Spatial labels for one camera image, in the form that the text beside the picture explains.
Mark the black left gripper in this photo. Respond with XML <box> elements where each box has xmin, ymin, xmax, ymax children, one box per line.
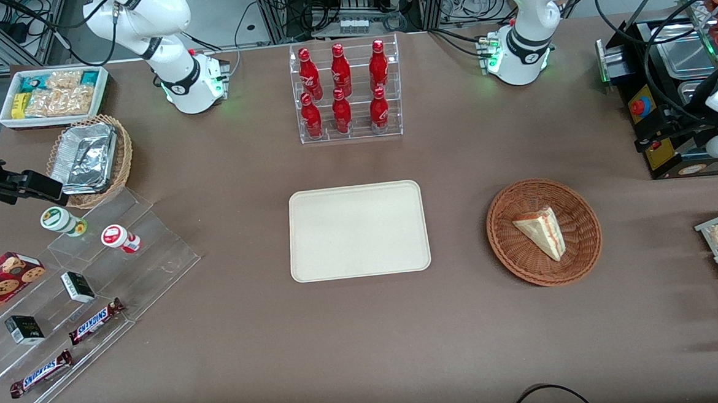
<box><xmin>633</xmin><ymin>104</ymin><xmax>713</xmax><ymax>153</ymax></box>

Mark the white snack bin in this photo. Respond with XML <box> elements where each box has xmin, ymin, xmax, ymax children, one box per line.
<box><xmin>0</xmin><ymin>66</ymin><xmax>113</xmax><ymax>132</ymax></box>

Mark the large clear cracker bag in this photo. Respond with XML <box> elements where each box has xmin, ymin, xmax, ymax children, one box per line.
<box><xmin>25</xmin><ymin>85</ymin><xmax>96</xmax><ymax>120</ymax></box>

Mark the green lid yogurt cup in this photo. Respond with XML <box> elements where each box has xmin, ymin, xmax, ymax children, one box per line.
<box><xmin>39</xmin><ymin>205</ymin><xmax>88</xmax><ymax>239</ymax></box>

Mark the Snickers chocolate bar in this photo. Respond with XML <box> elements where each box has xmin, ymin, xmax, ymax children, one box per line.
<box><xmin>7</xmin><ymin>349</ymin><xmax>76</xmax><ymax>400</ymax></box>
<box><xmin>66</xmin><ymin>297</ymin><xmax>128</xmax><ymax>347</ymax></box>

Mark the black floor cable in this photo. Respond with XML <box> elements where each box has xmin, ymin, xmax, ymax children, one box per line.
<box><xmin>507</xmin><ymin>381</ymin><xmax>598</xmax><ymax>403</ymax></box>

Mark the round brown wicker basket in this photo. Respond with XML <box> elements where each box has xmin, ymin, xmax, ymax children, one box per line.
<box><xmin>484</xmin><ymin>175</ymin><xmax>605</xmax><ymax>290</ymax></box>

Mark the red lid yogurt cup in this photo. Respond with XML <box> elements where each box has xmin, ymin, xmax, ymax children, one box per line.
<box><xmin>99</xmin><ymin>223</ymin><xmax>143</xmax><ymax>256</ymax></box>

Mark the cream rectangular tray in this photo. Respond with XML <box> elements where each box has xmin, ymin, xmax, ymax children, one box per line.
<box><xmin>287</xmin><ymin>179</ymin><xmax>432</xmax><ymax>284</ymax></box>

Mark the light wicker basket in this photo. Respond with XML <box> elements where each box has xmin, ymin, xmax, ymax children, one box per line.
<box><xmin>44</xmin><ymin>113</ymin><xmax>136</xmax><ymax>212</ymax></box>

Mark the white power strip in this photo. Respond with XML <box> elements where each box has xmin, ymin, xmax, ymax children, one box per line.
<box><xmin>338</xmin><ymin>16</ymin><xmax>371</xmax><ymax>36</ymax></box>

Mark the clear acrylic step display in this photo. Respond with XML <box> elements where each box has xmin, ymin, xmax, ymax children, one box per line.
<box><xmin>0</xmin><ymin>184</ymin><xmax>210</xmax><ymax>403</ymax></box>

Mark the red cola bottle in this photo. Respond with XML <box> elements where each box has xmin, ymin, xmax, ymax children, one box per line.
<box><xmin>330</xmin><ymin>42</ymin><xmax>353</xmax><ymax>98</ymax></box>
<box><xmin>300</xmin><ymin>93</ymin><xmax>323</xmax><ymax>139</ymax></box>
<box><xmin>368</xmin><ymin>86</ymin><xmax>390</xmax><ymax>134</ymax></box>
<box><xmin>298</xmin><ymin>47</ymin><xmax>323</xmax><ymax>101</ymax></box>
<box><xmin>368</xmin><ymin>39</ymin><xmax>390</xmax><ymax>93</ymax></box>
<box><xmin>331</xmin><ymin>88</ymin><xmax>353</xmax><ymax>134</ymax></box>

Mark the clear acrylic bottle rack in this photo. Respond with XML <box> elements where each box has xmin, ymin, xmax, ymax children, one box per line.
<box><xmin>288</xmin><ymin>34</ymin><xmax>404</xmax><ymax>145</ymax></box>

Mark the large stainless steel pan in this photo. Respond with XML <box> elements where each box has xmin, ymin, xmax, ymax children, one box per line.
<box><xmin>653</xmin><ymin>20</ymin><xmax>717</xmax><ymax>80</ymax></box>

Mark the small black box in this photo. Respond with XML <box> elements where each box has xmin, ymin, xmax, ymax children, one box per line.
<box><xmin>4</xmin><ymin>313</ymin><xmax>46</xmax><ymax>347</ymax></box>
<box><xmin>60</xmin><ymin>270</ymin><xmax>97</xmax><ymax>305</ymax></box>

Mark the triangle sandwich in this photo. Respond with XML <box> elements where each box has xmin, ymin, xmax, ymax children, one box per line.
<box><xmin>511</xmin><ymin>205</ymin><xmax>568</xmax><ymax>264</ymax></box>

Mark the red cookie box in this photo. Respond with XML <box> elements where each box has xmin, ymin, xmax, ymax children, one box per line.
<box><xmin>0</xmin><ymin>249</ymin><xmax>50</xmax><ymax>326</ymax></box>

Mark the aluminium foil tray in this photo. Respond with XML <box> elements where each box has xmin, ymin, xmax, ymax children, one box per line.
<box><xmin>47</xmin><ymin>121</ymin><xmax>121</xmax><ymax>196</ymax></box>

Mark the black food warmer machine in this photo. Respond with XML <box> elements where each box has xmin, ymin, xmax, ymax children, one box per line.
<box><xmin>594</xmin><ymin>16</ymin><xmax>718</xmax><ymax>183</ymax></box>

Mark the small clear cracker bag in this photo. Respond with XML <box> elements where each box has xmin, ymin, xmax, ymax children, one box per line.
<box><xmin>45</xmin><ymin>70</ymin><xmax>84</xmax><ymax>91</ymax></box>

